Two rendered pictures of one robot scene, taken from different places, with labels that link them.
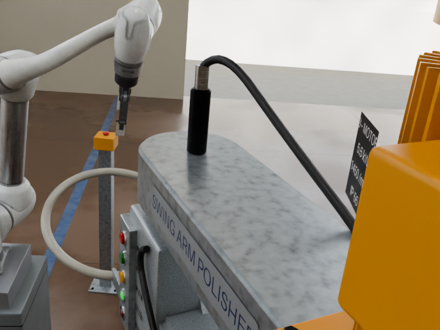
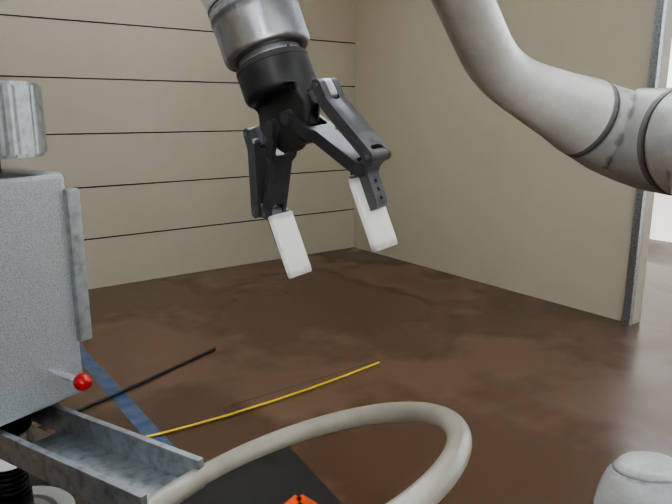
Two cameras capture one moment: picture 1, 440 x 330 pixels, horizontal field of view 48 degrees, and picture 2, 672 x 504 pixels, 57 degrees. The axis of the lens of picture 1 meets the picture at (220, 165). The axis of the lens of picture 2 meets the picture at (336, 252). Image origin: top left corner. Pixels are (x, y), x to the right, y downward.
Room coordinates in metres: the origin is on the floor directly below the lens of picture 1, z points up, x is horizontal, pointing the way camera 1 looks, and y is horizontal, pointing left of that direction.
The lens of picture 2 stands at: (2.15, 0.05, 1.69)
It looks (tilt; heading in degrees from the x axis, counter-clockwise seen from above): 13 degrees down; 150
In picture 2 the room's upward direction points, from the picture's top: straight up
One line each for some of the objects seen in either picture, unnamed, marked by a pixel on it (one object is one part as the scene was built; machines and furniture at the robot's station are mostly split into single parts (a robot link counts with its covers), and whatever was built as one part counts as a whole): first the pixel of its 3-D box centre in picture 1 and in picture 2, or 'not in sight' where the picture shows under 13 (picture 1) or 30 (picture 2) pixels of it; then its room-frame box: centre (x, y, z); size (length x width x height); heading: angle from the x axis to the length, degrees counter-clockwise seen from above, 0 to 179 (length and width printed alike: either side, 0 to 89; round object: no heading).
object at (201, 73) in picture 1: (199, 109); not in sight; (0.92, 0.05, 1.83); 0.04 x 0.04 x 0.17
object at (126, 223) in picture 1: (129, 275); (66, 264); (0.93, 0.18, 1.42); 0.08 x 0.03 x 0.28; 27
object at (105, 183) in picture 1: (106, 214); not in sight; (2.74, 0.69, 0.54); 0.20 x 0.20 x 1.09; 0
